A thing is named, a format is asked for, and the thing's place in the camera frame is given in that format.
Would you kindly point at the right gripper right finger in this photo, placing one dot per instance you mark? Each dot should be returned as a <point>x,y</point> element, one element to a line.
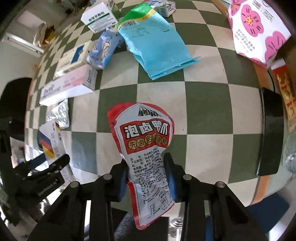
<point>186,188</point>

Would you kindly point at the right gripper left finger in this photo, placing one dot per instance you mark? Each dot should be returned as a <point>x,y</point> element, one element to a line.
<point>110,187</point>

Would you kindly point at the red duck feet snack packet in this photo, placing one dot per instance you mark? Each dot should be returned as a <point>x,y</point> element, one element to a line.
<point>142,131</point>

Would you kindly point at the blue green snack bag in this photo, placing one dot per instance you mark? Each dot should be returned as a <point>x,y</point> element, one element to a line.
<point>154,43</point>

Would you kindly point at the white box coloured stripes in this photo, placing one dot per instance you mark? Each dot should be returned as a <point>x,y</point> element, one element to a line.
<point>51,141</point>

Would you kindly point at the silver blister pack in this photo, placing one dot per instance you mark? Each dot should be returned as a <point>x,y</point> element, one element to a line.
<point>60,113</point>

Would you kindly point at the black office chair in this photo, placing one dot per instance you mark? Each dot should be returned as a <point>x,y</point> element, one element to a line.
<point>14,99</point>

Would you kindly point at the black phone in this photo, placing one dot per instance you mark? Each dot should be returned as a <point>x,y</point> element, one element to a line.
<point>273,130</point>

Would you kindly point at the long pink Doctor box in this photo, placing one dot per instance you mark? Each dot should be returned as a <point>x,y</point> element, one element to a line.
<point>75,83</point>

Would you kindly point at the light blue candy wrapper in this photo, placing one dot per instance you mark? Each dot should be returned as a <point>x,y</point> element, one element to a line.
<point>104,48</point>

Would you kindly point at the white blue medicine box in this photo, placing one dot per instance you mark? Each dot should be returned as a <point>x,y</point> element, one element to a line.
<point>73,59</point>

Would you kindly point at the green white checkered tablecloth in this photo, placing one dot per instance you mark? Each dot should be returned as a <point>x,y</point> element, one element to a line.
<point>215,105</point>

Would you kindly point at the red snack box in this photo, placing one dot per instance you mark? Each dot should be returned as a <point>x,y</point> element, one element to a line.
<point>282,76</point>

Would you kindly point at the green white open box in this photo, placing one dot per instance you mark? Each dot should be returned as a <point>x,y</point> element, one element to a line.
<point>101,15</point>

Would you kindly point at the pink flower paper bag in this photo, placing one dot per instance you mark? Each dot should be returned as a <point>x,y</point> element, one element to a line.
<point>258,32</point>

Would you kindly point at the small red blue carton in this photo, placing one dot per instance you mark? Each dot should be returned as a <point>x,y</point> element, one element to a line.
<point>164,8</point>

